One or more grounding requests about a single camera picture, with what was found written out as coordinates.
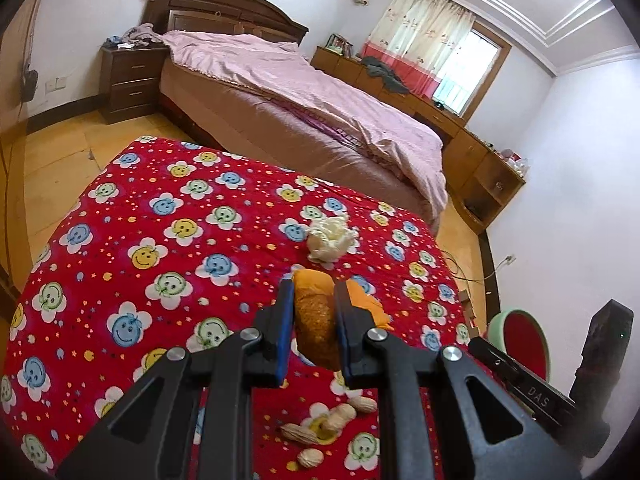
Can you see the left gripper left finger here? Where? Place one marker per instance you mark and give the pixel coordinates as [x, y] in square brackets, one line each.
[275, 324]

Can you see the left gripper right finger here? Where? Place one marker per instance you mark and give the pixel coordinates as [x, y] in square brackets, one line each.
[363, 346]

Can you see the peanut shell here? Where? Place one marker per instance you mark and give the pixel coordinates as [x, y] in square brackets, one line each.
[299, 434]
[338, 418]
[363, 404]
[310, 458]

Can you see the crumpled cream tissue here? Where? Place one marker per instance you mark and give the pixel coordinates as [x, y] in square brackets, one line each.
[330, 238]

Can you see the red bin green rim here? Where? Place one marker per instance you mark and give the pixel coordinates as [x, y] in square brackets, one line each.
[518, 334]

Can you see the red smiley flower blanket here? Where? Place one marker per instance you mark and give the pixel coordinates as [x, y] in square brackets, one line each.
[174, 245]

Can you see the long wooden cabinet desk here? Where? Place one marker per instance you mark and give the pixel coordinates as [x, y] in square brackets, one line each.
[479, 180]

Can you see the dark wooden bed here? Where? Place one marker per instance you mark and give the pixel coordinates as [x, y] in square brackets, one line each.
[266, 128]

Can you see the pink quilt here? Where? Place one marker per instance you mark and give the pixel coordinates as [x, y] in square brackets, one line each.
[278, 70]

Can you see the grey clothes pile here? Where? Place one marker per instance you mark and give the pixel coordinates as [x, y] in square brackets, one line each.
[375, 68]

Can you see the dark wooden nightstand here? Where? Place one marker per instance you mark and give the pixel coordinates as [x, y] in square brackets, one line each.
[130, 82]

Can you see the clothes on nightstand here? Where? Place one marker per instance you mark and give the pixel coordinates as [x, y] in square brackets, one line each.
[140, 36]

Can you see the floral red curtain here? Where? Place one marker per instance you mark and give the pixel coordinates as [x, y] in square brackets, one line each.
[415, 38]

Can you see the black wall charger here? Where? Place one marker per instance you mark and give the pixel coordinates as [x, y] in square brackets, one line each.
[29, 85]

